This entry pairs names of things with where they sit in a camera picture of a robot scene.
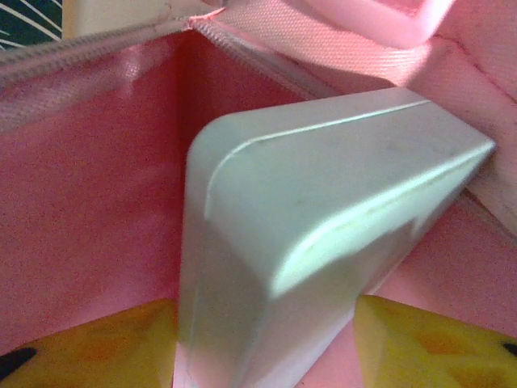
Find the pink school backpack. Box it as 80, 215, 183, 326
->
0, 0, 517, 388

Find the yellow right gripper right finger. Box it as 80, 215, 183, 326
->
352, 294, 517, 388

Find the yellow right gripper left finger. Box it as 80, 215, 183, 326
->
0, 297, 179, 388

